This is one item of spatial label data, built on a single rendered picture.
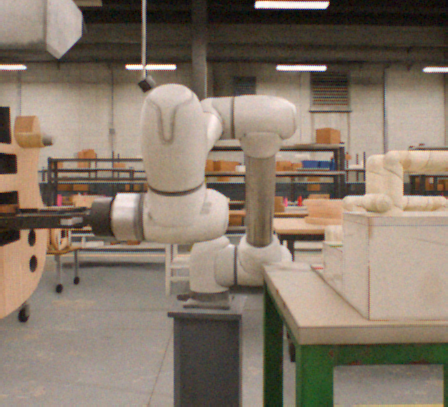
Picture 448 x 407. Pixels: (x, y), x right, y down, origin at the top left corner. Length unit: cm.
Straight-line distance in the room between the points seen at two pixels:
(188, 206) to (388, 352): 41
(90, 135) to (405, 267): 1205
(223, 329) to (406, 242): 96
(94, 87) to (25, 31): 1199
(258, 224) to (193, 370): 60
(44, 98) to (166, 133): 1261
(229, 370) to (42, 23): 127
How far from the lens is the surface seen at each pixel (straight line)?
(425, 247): 73
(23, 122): 99
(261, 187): 131
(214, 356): 157
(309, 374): 72
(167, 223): 70
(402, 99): 1338
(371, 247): 70
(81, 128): 1265
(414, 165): 73
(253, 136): 120
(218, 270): 153
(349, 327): 69
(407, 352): 76
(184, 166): 65
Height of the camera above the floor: 114
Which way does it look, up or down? 1 degrees up
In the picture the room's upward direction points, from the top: straight up
